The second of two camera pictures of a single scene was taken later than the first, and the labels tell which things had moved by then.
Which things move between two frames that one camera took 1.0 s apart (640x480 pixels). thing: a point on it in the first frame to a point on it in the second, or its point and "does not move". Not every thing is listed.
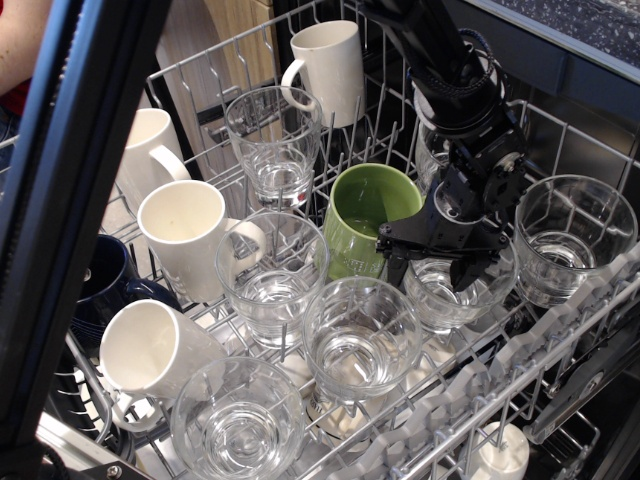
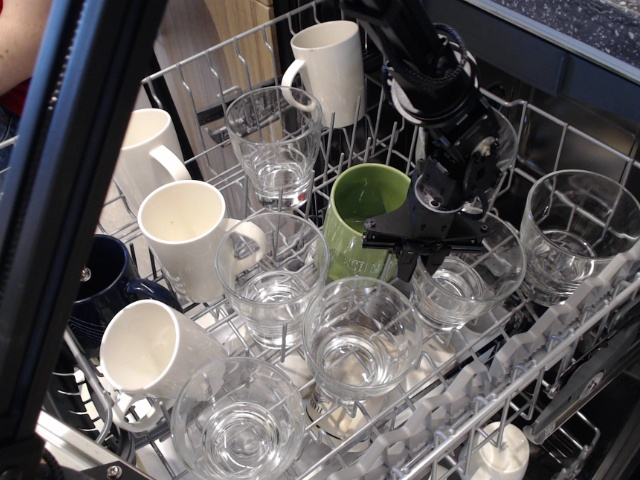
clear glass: (432, 298) does not move
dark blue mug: (110, 286) does not move
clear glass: (361, 335) does not move
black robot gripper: (451, 228) to (435, 221)
